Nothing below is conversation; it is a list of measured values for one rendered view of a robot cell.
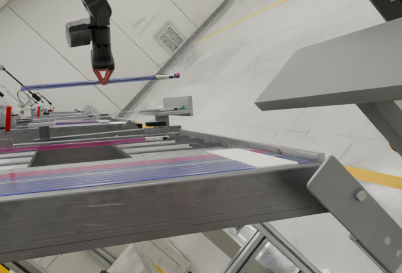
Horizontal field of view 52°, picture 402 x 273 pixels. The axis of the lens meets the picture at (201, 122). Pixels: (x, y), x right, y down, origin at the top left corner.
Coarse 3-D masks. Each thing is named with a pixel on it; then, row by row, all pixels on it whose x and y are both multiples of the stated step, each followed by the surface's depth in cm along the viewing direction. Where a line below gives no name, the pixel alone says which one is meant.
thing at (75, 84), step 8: (96, 80) 135; (104, 80) 135; (112, 80) 136; (120, 80) 136; (128, 80) 137; (136, 80) 138; (144, 80) 139; (24, 88) 129; (32, 88) 129; (40, 88) 130; (48, 88) 131
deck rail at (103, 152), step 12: (24, 144) 103; (36, 144) 104; (48, 144) 105; (36, 156) 104; (48, 156) 105; (60, 156) 106; (72, 156) 107; (84, 156) 108; (96, 156) 109; (108, 156) 110; (120, 156) 111
